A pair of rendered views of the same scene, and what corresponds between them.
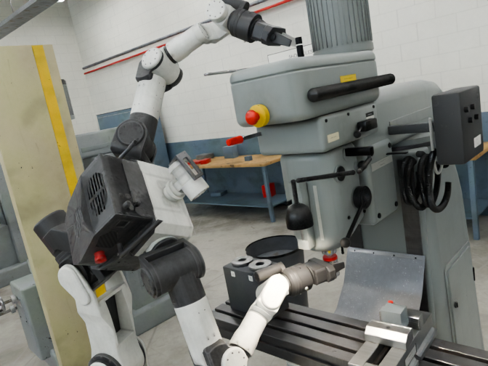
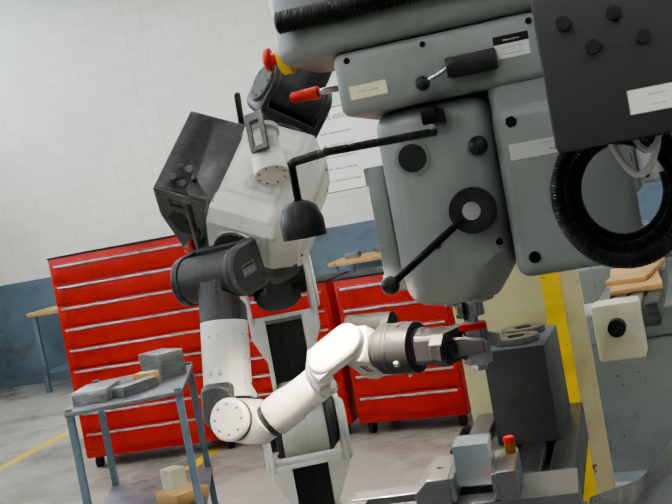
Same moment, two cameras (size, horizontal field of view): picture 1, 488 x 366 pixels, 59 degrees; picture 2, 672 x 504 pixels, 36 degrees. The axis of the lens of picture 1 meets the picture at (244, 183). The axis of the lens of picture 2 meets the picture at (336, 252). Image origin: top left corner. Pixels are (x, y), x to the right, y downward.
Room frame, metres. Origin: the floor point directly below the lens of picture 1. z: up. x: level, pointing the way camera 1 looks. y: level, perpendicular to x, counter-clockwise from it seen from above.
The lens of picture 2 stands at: (0.33, -1.64, 1.51)
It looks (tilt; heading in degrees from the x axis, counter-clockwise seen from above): 3 degrees down; 61
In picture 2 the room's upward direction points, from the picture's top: 11 degrees counter-clockwise
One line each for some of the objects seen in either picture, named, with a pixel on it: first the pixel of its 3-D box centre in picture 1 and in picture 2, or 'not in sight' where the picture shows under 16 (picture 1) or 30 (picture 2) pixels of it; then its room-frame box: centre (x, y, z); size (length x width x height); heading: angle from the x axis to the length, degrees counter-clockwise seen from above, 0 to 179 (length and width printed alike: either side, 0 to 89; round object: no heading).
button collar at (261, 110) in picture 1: (258, 115); (286, 56); (1.17, -0.07, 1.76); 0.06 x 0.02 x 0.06; 45
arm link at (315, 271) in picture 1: (308, 274); (427, 347); (1.29, -0.15, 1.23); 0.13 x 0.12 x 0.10; 27
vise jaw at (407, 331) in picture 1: (388, 334); (440, 480); (1.15, -0.34, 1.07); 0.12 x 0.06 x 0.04; 48
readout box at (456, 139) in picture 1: (460, 124); (624, 55); (1.31, -0.68, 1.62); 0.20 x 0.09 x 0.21; 135
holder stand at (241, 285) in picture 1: (255, 285); (527, 379); (1.63, 0.03, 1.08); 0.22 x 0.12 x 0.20; 43
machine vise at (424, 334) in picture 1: (393, 340); (461, 501); (1.17, -0.35, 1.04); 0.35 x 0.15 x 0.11; 138
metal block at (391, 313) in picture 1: (394, 316); (474, 459); (1.19, -0.37, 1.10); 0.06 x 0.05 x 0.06; 48
